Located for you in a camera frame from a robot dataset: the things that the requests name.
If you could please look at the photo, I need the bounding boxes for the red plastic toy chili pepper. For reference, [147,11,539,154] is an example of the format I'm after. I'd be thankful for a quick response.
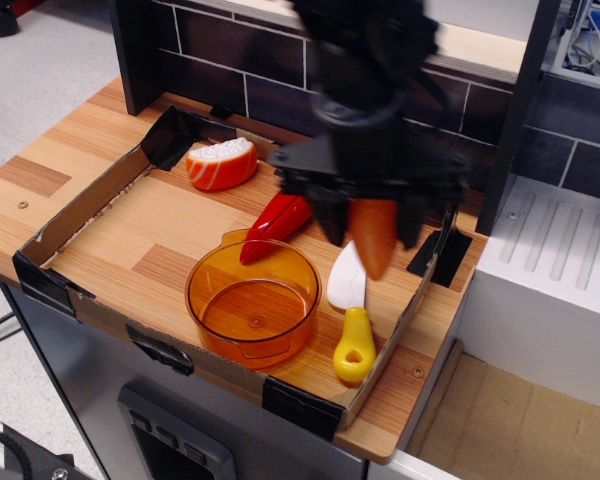
[239,192,313,264]

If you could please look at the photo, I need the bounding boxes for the transparent orange plastic pot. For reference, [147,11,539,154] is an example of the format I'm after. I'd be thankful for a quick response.
[185,230,322,371]

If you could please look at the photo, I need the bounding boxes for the white and yellow toy knife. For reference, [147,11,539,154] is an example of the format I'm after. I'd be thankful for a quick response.
[327,241,376,384]

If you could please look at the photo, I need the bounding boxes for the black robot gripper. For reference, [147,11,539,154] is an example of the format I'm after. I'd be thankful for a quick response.
[269,91,471,250]

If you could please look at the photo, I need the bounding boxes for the orange white toy salmon sushi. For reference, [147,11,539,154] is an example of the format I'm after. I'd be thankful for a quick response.
[186,137,258,191]

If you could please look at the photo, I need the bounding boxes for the grey toy oven front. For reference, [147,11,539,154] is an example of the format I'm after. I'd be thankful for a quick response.
[118,386,238,480]

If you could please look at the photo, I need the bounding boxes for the orange plastic toy carrot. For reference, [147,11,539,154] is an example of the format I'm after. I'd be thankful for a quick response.
[348,199,397,280]

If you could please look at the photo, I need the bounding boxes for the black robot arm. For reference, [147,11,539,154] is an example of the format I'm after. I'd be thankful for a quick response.
[269,1,471,249]

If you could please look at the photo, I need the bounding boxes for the cardboard fence with black tape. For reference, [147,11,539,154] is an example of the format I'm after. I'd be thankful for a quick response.
[13,107,476,457]

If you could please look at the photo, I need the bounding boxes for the white toy sink drainboard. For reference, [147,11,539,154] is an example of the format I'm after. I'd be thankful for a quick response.
[458,177,600,407]

